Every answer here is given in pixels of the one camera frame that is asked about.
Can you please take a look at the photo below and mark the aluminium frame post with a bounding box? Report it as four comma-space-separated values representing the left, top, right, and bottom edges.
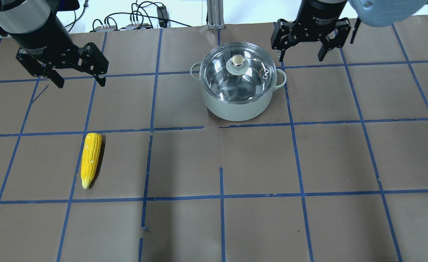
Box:
207, 0, 225, 30

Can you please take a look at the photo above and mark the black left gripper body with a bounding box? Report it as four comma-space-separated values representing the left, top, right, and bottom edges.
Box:
0, 0, 109, 79

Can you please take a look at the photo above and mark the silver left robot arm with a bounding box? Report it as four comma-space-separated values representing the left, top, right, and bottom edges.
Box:
0, 0, 109, 88

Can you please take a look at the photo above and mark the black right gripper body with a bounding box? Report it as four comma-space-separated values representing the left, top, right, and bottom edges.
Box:
271, 0, 351, 50

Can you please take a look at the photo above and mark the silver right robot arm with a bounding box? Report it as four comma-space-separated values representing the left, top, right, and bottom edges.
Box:
271, 0, 428, 62

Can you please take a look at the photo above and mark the yellow corn cob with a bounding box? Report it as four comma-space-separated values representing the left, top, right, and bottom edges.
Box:
80, 132, 102, 189

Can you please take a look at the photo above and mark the glass pot lid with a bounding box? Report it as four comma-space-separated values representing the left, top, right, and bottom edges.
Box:
199, 42, 281, 104

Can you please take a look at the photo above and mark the pale green steel pot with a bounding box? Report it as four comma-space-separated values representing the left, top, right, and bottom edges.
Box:
190, 42, 287, 122

